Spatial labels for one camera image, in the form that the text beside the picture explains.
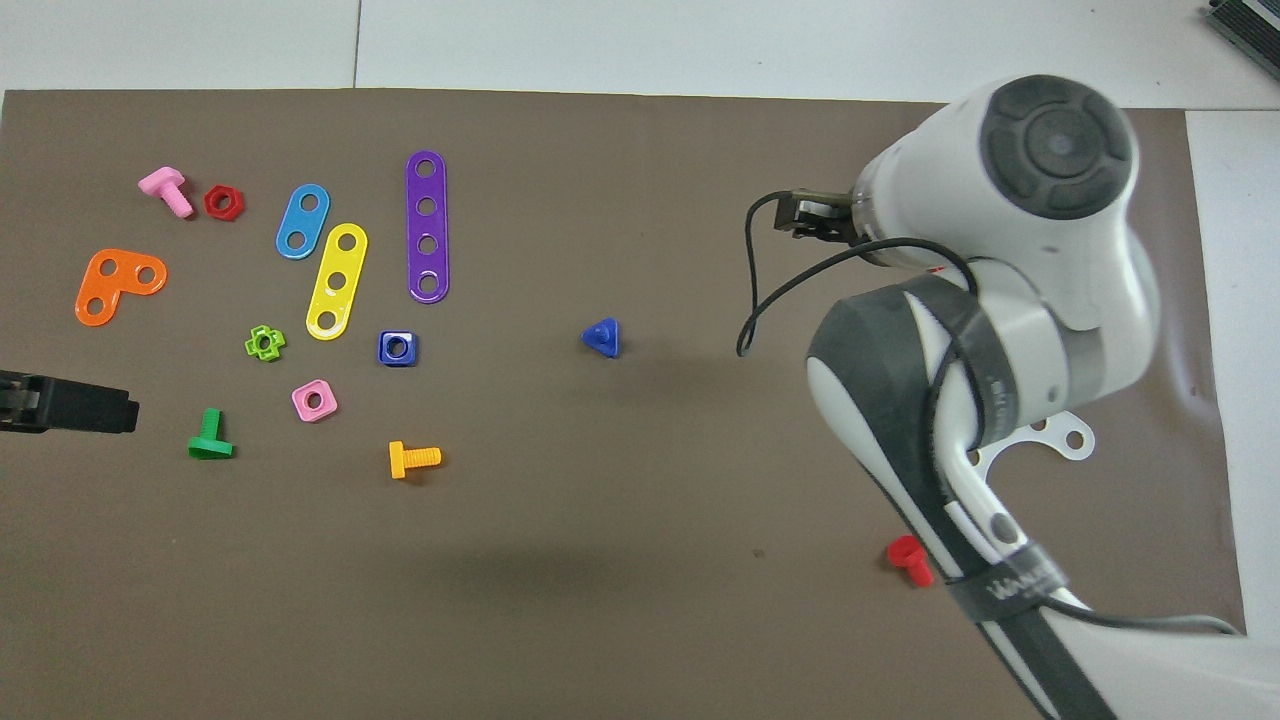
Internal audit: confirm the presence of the pink square nut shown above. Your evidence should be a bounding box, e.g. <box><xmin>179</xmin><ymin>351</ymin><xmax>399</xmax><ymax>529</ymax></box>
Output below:
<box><xmin>291</xmin><ymin>379</ymin><xmax>339</xmax><ymax>424</ymax></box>

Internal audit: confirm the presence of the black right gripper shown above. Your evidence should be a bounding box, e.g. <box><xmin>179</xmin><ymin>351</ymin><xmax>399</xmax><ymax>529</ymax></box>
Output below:
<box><xmin>795</xmin><ymin>205</ymin><xmax>861</xmax><ymax>244</ymax></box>

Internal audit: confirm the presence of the brown table mat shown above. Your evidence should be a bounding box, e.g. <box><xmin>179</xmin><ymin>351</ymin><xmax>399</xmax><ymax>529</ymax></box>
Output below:
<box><xmin>0</xmin><ymin>88</ymin><xmax>1249</xmax><ymax>720</ymax></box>

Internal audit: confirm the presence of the grey ribbed device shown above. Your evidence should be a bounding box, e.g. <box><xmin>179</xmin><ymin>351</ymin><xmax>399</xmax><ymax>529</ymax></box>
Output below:
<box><xmin>1205</xmin><ymin>0</ymin><xmax>1280</xmax><ymax>66</ymax></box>

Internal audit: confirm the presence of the blue two-hole plate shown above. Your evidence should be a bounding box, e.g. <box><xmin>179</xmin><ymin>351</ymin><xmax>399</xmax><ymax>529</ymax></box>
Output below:
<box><xmin>275</xmin><ymin>183</ymin><xmax>332</xmax><ymax>261</ymax></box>

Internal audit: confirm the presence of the orange three-hole corner plate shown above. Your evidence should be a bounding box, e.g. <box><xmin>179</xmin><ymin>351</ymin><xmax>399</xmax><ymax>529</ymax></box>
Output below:
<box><xmin>75</xmin><ymin>248</ymin><xmax>169</xmax><ymax>328</ymax></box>

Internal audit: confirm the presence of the yellow-orange plastic screw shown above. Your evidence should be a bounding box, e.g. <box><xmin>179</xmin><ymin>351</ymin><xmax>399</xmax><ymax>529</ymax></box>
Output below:
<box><xmin>388</xmin><ymin>440</ymin><xmax>442</xmax><ymax>480</ymax></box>

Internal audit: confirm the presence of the pink plastic screw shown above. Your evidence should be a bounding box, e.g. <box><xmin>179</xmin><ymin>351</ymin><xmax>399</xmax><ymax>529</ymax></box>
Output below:
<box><xmin>138</xmin><ymin>166</ymin><xmax>195</xmax><ymax>219</ymax></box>

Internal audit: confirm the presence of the yellow three-hole plate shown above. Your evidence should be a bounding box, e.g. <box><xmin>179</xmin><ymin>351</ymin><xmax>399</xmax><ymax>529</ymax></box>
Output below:
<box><xmin>305</xmin><ymin>222</ymin><xmax>370</xmax><ymax>342</ymax></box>

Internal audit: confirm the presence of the red plastic screw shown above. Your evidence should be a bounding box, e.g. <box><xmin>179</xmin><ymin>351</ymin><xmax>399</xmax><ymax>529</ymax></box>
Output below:
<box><xmin>886</xmin><ymin>535</ymin><xmax>936</xmax><ymax>589</ymax></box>

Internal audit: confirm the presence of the green plastic screw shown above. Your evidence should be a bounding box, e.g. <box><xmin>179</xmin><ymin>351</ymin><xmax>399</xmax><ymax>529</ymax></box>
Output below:
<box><xmin>187</xmin><ymin>407</ymin><xmax>236</xmax><ymax>461</ymax></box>

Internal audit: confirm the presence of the white curved five-hole plate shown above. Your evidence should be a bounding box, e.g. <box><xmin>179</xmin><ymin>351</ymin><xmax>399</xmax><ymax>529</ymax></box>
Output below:
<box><xmin>975</xmin><ymin>410</ymin><xmax>1096</xmax><ymax>471</ymax></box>

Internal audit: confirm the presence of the purple four-hole plate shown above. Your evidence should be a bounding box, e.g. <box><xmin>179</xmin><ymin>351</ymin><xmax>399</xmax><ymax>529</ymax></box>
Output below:
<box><xmin>405</xmin><ymin>150</ymin><xmax>451</xmax><ymax>304</ymax></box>

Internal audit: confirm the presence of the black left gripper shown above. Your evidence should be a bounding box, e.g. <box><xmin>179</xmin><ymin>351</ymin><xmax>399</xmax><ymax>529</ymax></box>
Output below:
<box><xmin>0</xmin><ymin>370</ymin><xmax>139</xmax><ymax>434</ymax></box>

